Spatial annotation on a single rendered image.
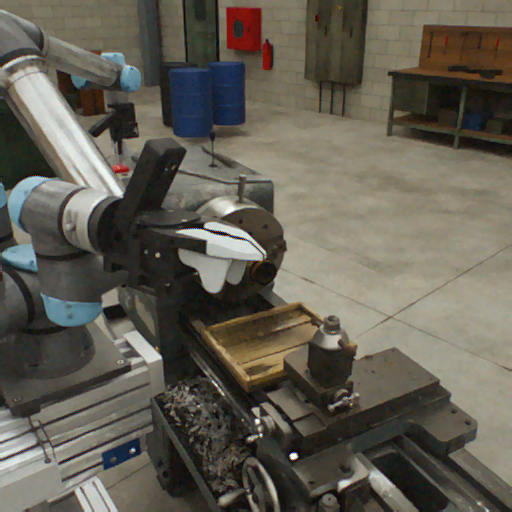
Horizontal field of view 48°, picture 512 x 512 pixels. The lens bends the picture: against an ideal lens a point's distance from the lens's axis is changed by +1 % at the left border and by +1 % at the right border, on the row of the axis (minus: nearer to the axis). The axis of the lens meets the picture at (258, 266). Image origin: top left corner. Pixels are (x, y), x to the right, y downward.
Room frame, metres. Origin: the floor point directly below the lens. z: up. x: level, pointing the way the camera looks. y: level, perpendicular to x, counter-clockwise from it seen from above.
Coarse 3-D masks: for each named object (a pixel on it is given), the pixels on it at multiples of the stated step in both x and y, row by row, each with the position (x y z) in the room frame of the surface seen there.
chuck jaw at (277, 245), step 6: (282, 234) 1.67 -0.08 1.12; (270, 240) 1.64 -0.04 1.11; (276, 240) 1.63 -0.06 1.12; (282, 240) 1.63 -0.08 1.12; (264, 246) 1.60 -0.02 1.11; (270, 246) 1.60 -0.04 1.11; (276, 246) 1.60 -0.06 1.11; (282, 246) 1.62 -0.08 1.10; (270, 252) 1.56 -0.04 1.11; (276, 252) 1.59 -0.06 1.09; (270, 258) 1.55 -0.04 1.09; (276, 258) 1.59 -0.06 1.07
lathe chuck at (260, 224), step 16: (208, 208) 1.64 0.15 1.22; (224, 208) 1.61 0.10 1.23; (240, 208) 1.60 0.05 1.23; (256, 208) 1.62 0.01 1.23; (240, 224) 1.60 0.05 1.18; (256, 224) 1.62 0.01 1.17; (272, 224) 1.65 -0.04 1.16; (256, 240) 1.62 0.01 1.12; (224, 288) 1.57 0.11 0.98; (256, 288) 1.62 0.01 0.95
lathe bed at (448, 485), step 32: (192, 320) 1.59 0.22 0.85; (224, 320) 1.57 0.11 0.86; (192, 352) 1.60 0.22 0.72; (224, 384) 1.34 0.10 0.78; (384, 448) 1.03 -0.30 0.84; (416, 448) 1.00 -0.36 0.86; (384, 480) 0.90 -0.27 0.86; (416, 480) 0.96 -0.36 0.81; (448, 480) 0.91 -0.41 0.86; (480, 480) 0.91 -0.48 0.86
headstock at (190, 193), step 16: (112, 160) 2.07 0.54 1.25; (128, 160) 2.06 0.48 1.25; (192, 160) 2.07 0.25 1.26; (208, 160) 2.07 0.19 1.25; (176, 176) 1.86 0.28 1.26; (192, 176) 1.86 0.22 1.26; (224, 176) 1.86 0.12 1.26; (256, 176) 1.86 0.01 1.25; (176, 192) 1.70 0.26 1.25; (192, 192) 1.72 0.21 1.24; (208, 192) 1.74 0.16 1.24; (224, 192) 1.76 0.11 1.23; (256, 192) 1.80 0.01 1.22; (272, 192) 1.83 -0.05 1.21; (176, 208) 1.66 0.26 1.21; (192, 208) 1.69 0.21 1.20; (272, 208) 1.83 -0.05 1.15; (192, 288) 1.68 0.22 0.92; (160, 304) 1.63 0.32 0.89; (176, 304) 1.65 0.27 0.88
